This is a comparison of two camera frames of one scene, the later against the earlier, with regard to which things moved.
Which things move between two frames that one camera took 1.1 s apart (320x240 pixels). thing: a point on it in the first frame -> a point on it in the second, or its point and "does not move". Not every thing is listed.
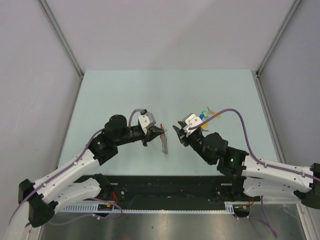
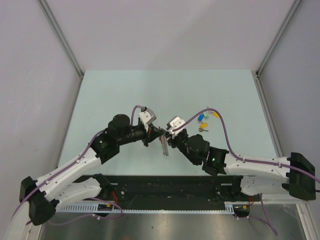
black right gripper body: (196, 140) -> (179, 140)
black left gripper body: (147, 137) does not move
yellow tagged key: (202, 127) does not move
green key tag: (206, 114) does not move
